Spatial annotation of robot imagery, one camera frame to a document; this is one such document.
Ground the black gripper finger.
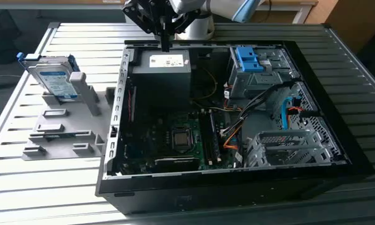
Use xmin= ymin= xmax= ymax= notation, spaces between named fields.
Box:
xmin=121 ymin=0 xmax=166 ymax=53
xmin=165 ymin=10 xmax=204 ymax=53

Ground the hard disk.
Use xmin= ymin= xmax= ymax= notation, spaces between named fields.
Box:
xmin=15 ymin=52 xmax=79 ymax=103

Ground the metal disk bay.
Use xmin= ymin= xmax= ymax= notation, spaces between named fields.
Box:
xmin=242 ymin=128 xmax=347 ymax=168

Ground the grey power supply unit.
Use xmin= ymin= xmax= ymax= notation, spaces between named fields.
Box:
xmin=130 ymin=49 xmax=193 ymax=108

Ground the blue drive cage latch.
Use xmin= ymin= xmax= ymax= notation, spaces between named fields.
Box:
xmin=236 ymin=46 xmax=265 ymax=73

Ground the metal optical drive cage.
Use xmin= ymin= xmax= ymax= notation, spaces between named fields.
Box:
xmin=226 ymin=46 xmax=300 ymax=100

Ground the black mesh bin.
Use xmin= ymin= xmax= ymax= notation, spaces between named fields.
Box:
xmin=0 ymin=9 xmax=22 ymax=65

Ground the CPU socket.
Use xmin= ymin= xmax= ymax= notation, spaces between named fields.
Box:
xmin=169 ymin=126 xmax=194 ymax=152

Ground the green motherboard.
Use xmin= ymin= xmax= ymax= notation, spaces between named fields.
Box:
xmin=118 ymin=109 xmax=241 ymax=175

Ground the grey parts rack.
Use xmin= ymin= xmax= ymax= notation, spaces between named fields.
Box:
xmin=19 ymin=71 xmax=117 ymax=161

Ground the black RAM stick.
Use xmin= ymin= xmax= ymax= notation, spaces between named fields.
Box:
xmin=206 ymin=110 xmax=222 ymax=164

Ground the wooden cabinet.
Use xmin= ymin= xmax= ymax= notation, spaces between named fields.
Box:
xmin=305 ymin=0 xmax=375 ymax=54

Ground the black graphics card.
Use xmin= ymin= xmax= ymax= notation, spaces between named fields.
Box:
xmin=153 ymin=156 xmax=200 ymax=173

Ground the black PC case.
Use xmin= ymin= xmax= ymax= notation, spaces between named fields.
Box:
xmin=94 ymin=39 xmax=375 ymax=215

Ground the thin yellow wire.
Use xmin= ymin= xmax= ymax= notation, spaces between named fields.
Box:
xmin=189 ymin=67 xmax=218 ymax=106

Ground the coloured wire bundle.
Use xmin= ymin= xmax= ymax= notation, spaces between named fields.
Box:
xmin=205 ymin=106 xmax=242 ymax=113

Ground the black power wire bundle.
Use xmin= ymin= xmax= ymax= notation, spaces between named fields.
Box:
xmin=220 ymin=81 xmax=297 ymax=139

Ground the blue data wire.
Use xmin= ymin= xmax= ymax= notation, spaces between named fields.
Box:
xmin=280 ymin=96 xmax=293 ymax=130

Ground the thin orange wire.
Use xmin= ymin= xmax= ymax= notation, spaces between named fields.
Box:
xmin=221 ymin=117 xmax=246 ymax=150

